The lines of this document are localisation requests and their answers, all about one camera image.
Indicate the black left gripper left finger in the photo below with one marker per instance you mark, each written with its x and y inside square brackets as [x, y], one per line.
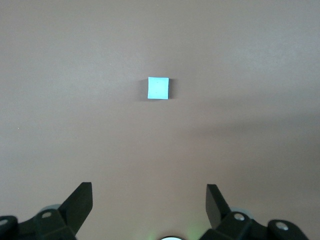
[75, 207]

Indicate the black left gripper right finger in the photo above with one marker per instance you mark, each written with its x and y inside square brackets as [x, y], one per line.
[217, 207]

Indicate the light blue foam block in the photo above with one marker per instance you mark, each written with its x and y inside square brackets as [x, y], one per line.
[158, 88]

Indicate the brown table cloth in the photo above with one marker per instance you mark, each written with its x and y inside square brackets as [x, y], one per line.
[75, 75]

